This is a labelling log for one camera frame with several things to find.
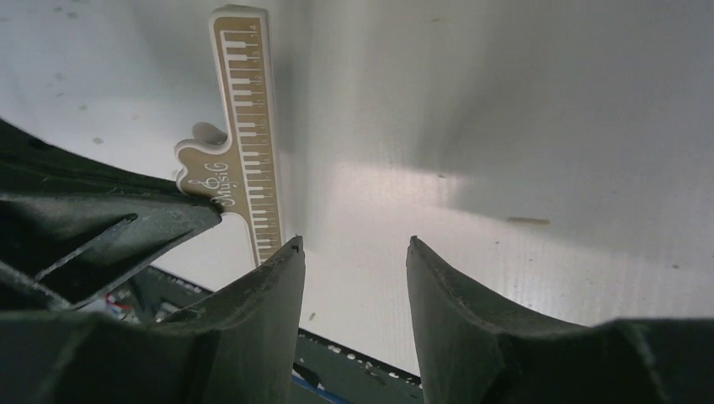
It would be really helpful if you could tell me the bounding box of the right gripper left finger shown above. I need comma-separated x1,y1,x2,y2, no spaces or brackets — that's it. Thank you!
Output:
1,236,306,403

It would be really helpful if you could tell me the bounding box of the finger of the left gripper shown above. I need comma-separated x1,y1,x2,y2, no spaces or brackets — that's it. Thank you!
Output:
1,122,221,311

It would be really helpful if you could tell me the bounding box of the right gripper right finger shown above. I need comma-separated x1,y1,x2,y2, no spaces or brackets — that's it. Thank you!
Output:
406,237,713,403

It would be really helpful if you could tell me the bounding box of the torn brown bag strip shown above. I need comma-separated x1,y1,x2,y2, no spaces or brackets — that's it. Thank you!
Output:
175,4,283,265

